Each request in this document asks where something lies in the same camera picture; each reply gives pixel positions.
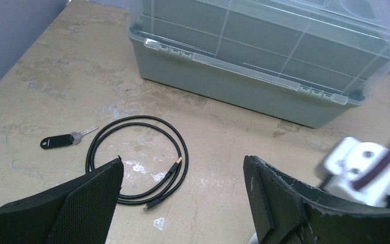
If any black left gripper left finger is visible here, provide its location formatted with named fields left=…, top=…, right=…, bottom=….
left=0, top=158, right=124, bottom=243

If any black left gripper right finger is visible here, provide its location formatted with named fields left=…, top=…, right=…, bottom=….
left=243, top=156, right=390, bottom=243

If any green clear-lid storage box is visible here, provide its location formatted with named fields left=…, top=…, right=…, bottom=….
left=128, top=1, right=390, bottom=129

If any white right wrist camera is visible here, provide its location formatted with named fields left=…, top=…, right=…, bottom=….
left=315, top=137, right=390, bottom=208

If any black USB cable loop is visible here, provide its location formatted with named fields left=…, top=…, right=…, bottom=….
left=85, top=115, right=189, bottom=212

